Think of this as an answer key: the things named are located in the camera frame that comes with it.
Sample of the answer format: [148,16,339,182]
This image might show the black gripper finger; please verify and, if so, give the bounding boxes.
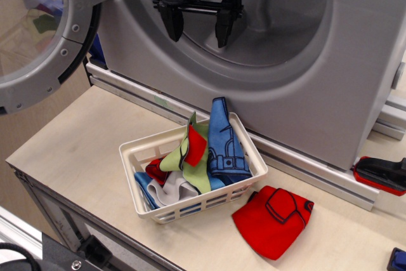
[158,1,184,42]
[215,1,244,48]

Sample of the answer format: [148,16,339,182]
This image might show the green and red cloth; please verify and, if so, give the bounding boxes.
[145,113,211,194]

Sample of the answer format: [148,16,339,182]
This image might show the grey toy washing machine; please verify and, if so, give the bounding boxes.
[99,0,405,169]

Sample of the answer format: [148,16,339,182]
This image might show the round grey machine door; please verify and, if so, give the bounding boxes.
[1,0,106,115]

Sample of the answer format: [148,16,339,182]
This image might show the white plastic laundry basket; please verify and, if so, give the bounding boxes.
[119,112,268,224]

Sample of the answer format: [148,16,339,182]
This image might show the blue clamp behind door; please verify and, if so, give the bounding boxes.
[89,34,106,65]

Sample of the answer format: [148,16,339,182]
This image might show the blue jeans cloth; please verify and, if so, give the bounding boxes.
[207,97,251,185]

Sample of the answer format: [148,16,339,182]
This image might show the light blue cloth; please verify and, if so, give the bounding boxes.
[134,172,159,209]

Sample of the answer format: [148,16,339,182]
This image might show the grey cloth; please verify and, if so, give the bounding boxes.
[147,171,199,208]

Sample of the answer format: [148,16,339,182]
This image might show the red cloth on table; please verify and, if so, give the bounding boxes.
[232,185,314,260]

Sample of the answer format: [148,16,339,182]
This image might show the red and black clamp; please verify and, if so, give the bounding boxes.
[353,157,405,196]

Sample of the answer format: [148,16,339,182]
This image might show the blue black clamp corner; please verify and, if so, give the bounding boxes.
[386,248,406,271]

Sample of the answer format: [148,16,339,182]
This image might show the aluminium rail base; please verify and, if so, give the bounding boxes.
[86,63,405,211]

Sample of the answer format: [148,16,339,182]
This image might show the aluminium table frame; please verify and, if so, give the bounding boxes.
[10,165,182,270]

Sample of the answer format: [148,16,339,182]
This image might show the black bracket with bolt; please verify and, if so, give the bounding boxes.
[39,233,113,271]

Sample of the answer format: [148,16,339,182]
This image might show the black cable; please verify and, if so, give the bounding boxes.
[0,242,41,271]

